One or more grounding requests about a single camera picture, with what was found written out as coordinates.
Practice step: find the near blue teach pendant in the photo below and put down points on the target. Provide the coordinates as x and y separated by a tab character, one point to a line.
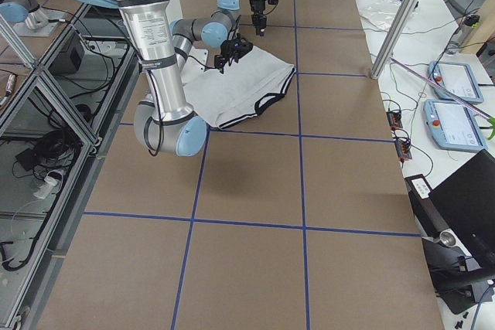
452	126

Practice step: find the white central pedestal column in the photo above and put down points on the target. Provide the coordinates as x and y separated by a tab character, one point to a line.
183	38

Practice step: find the white t-shirt with cartoon print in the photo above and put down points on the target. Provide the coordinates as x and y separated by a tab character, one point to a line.
244	90

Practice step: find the black laptop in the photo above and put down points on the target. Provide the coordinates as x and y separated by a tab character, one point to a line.
464	203

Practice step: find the aluminium frame post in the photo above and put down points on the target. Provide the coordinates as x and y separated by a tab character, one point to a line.
392	37

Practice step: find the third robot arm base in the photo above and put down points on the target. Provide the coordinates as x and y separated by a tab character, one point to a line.
27	16

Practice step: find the blue teach pendant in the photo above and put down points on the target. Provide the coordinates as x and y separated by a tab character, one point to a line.
457	78
452	126

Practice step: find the clear plastic sheet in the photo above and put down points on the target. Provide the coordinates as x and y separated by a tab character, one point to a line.
381	14

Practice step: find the orange circuit board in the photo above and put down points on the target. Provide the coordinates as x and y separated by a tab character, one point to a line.
394	120

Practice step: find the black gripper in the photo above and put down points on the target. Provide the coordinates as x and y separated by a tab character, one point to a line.
257	15
224	56

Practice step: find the black monitor stand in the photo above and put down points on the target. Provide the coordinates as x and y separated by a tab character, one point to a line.
460	281

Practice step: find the far blue teach pendant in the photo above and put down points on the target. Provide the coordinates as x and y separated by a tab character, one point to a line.
457	78

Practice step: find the long reacher grabber stick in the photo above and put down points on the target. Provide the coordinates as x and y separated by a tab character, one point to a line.
436	86

